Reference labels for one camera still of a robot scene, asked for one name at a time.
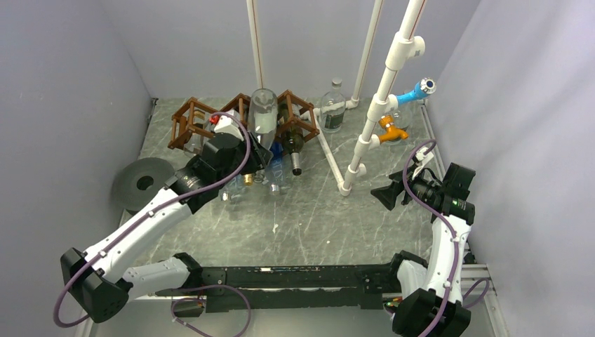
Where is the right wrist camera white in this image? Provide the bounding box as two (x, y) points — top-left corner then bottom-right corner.
(413, 146), (435, 170)

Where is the dark bottle gold cap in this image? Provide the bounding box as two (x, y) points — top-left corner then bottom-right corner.
(242, 173), (255, 186)

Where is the wide clear jar bottle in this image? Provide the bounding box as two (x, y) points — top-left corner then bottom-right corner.
(389, 91), (414, 135)

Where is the tall clear wine bottle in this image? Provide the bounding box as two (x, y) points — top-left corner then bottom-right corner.
(248, 88), (278, 150)

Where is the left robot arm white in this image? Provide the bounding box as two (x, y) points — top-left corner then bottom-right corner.
(53, 133), (273, 327)

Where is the green wine bottle silver cap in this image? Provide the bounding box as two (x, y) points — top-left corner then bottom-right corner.
(279, 103), (305, 176)

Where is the clear bottle black cap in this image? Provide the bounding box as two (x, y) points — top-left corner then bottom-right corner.
(182, 121), (211, 157)

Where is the grey foam disc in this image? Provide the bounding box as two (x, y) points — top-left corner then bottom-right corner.
(112, 157), (174, 214)

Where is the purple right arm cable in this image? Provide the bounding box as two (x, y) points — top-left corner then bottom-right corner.
(401, 138), (461, 337)

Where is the orange pipe tap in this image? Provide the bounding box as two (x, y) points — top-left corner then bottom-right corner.
(378, 115), (409, 143)

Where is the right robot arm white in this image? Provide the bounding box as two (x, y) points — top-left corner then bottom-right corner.
(370, 139), (476, 336)

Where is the blue square bottle right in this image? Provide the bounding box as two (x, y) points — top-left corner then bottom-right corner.
(263, 142), (287, 196)

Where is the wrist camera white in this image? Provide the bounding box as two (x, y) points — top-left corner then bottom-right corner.
(413, 146), (435, 170)
(209, 112), (244, 140)

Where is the standing clear flask bottle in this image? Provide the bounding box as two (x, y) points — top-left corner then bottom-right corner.
(319, 77), (347, 133)

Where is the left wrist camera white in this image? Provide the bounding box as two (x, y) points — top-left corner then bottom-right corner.
(209, 112), (244, 140)

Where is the white PVC pipe frame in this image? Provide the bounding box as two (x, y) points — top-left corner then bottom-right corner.
(275, 1), (427, 197)

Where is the blue pipe valve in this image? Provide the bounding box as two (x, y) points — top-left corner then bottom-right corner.
(396, 77), (436, 105)

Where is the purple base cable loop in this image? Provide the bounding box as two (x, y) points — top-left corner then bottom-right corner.
(170, 284), (252, 337)

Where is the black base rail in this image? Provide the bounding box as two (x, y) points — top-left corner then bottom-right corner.
(158, 263), (401, 313)

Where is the brown wooden wine rack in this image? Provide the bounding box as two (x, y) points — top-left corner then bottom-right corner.
(168, 90), (319, 154)

